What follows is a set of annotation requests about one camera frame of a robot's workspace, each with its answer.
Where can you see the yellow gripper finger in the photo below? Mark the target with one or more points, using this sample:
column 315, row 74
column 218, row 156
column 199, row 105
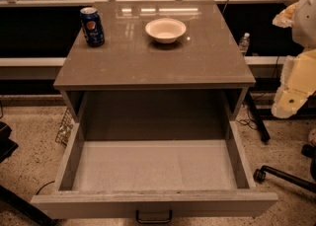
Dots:
column 297, row 84
column 285, row 18

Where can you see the blue pepsi can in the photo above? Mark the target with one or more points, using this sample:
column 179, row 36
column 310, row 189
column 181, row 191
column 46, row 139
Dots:
column 92, row 26

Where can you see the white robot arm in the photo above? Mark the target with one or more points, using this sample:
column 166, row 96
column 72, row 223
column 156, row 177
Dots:
column 304, row 25

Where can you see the open grey top drawer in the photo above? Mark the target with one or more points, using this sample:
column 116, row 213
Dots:
column 154, row 152

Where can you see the clear plastic water bottle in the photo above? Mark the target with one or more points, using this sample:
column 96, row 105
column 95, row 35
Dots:
column 244, row 43

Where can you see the black table leg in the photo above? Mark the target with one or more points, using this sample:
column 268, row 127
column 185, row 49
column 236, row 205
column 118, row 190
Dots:
column 265, row 137

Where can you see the white bowl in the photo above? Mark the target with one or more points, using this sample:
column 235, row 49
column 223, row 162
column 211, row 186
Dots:
column 165, row 30

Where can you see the grey cabinet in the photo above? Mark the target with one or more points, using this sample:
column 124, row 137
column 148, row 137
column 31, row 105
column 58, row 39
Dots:
column 205, row 57

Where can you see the black drawer handle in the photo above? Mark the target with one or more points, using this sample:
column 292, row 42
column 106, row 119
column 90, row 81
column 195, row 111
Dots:
column 152, row 218

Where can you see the wire basket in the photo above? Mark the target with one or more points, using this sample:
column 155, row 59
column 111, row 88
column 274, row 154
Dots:
column 65, row 129

